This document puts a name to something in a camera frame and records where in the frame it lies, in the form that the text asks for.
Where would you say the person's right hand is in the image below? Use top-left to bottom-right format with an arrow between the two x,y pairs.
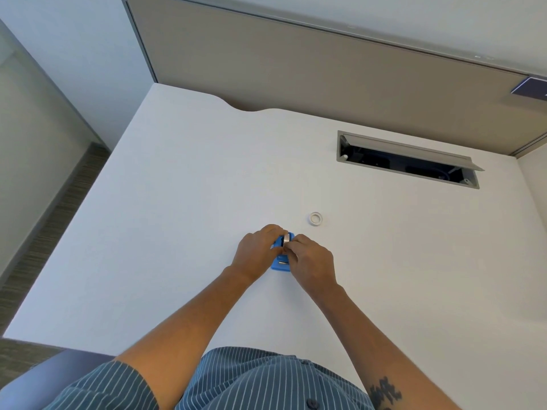
283,235 -> 339,300

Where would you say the person's left hand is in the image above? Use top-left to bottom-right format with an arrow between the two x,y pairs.
231,224 -> 286,284

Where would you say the blue tape dispenser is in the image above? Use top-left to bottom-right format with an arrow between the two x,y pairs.
271,232 -> 296,274

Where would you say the person's right forearm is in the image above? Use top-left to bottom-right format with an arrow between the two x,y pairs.
304,284 -> 463,410

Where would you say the person's left forearm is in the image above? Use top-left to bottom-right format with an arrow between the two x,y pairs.
115,265 -> 256,410

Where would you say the blue striped shirt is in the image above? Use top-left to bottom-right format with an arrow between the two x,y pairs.
43,347 -> 377,410

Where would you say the beige desk partition panel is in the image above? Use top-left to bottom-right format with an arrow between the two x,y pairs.
121,0 -> 547,158

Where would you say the blue-grey chair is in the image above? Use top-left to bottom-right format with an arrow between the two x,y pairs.
0,350 -> 117,410

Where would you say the dark blue partition label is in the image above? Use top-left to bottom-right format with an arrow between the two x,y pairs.
511,76 -> 547,101

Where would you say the grey desk cable tray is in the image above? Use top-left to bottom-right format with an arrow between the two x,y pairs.
337,130 -> 485,190

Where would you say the grey cable tray lid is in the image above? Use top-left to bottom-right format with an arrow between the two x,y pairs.
342,134 -> 485,172

